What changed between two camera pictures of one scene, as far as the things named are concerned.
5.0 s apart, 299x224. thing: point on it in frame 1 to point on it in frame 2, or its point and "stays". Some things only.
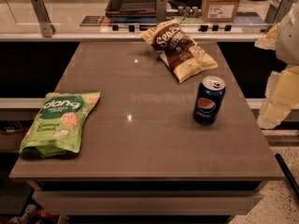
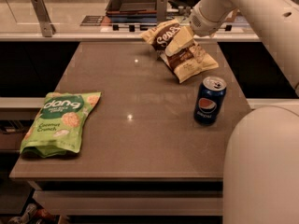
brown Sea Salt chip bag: (182, 55) stays
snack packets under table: (33, 215) stays
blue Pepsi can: (208, 100) stays
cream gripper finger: (272, 114) to (182, 38)
